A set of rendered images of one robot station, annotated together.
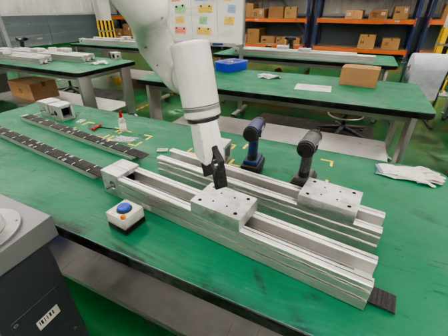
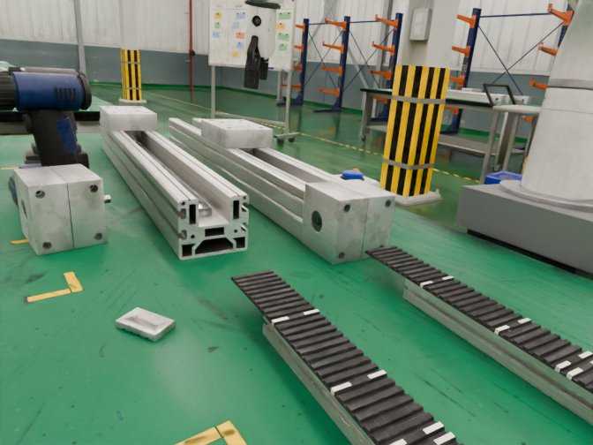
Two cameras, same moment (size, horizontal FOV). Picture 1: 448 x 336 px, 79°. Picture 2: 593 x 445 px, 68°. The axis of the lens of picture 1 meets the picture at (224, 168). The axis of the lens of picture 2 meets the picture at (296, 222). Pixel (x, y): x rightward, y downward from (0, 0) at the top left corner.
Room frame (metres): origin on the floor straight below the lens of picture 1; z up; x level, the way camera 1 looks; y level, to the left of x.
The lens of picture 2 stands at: (1.44, 0.60, 1.04)
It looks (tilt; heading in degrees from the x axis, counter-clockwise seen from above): 20 degrees down; 207
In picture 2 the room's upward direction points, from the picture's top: 4 degrees clockwise
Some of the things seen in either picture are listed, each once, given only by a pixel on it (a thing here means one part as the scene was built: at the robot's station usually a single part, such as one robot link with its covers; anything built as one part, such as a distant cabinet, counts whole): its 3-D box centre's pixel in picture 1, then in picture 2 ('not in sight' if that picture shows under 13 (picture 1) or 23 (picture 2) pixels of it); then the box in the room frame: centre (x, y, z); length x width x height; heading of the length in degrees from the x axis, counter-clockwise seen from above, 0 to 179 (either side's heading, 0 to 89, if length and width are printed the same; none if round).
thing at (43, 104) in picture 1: (49, 108); not in sight; (1.68, 1.11, 0.83); 0.11 x 0.10 x 0.10; 149
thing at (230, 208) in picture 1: (224, 209); (235, 139); (0.62, 0.00, 0.87); 0.16 x 0.11 x 0.07; 58
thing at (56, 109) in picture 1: (60, 111); not in sight; (1.62, 1.00, 0.83); 0.11 x 0.10 x 0.10; 150
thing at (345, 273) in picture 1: (224, 221); (234, 160); (0.62, 0.00, 0.82); 0.80 x 0.10 x 0.09; 58
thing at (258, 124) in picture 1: (255, 144); (27, 142); (1.02, -0.13, 0.89); 0.20 x 0.08 x 0.22; 160
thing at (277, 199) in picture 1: (253, 190); (150, 163); (0.78, -0.10, 0.82); 0.80 x 0.10 x 0.09; 58
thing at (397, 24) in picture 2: not in sight; (331, 64); (-8.68, -4.01, 1.10); 3.30 x 0.90 x 2.20; 65
